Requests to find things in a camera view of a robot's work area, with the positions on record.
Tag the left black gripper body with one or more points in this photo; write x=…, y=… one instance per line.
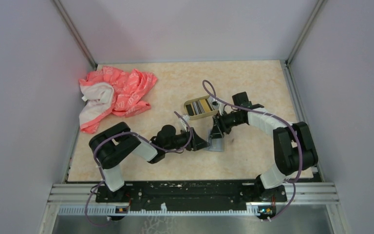
x=192, y=145

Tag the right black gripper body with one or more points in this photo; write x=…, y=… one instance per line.
x=227, y=121

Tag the beige card sleeve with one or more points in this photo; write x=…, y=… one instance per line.
x=215, y=144

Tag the cream card holder tray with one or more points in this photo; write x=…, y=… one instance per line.
x=200, y=107

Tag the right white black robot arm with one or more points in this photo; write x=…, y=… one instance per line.
x=294, y=149

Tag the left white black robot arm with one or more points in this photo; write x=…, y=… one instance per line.
x=113, y=145

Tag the pink white crumpled cloth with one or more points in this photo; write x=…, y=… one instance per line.
x=113, y=91

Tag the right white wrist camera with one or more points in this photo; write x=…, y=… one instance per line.
x=217, y=106

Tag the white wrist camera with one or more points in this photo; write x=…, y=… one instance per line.
x=184, y=127
x=217, y=106

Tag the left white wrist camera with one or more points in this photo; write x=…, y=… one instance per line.
x=184, y=127

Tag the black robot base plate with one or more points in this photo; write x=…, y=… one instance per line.
x=190, y=195

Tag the aluminium front frame rail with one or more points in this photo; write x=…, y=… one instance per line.
x=79, y=198

